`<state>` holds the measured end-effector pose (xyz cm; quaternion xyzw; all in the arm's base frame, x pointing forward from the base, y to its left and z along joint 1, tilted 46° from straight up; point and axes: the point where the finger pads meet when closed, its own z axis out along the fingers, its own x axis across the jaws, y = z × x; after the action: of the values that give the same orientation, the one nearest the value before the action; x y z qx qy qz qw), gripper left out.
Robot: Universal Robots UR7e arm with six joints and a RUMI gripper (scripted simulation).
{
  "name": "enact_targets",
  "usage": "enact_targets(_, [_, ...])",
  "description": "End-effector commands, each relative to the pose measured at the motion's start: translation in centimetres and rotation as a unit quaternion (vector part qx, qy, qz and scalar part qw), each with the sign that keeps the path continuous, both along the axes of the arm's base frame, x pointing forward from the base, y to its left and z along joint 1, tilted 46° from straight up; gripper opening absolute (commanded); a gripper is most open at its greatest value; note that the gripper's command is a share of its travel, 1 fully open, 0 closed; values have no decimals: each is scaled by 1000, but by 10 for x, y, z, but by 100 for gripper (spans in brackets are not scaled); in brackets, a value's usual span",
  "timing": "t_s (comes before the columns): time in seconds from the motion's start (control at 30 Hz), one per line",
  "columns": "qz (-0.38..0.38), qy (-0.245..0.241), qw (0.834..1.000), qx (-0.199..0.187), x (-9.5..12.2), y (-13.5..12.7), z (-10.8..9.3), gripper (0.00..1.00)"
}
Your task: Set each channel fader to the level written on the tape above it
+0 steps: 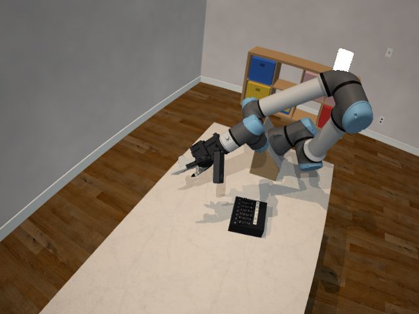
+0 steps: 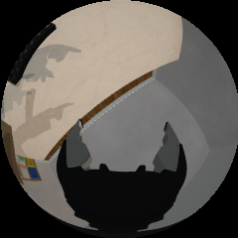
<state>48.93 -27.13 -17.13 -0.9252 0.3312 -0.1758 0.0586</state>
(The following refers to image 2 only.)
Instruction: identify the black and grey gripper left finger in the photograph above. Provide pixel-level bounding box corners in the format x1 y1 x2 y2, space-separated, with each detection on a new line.
57 119 92 199

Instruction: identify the black lighting desk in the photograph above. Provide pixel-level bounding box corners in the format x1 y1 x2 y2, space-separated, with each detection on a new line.
7 23 56 85

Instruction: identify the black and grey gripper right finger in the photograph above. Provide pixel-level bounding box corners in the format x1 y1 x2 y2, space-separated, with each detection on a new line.
153 122 187 203

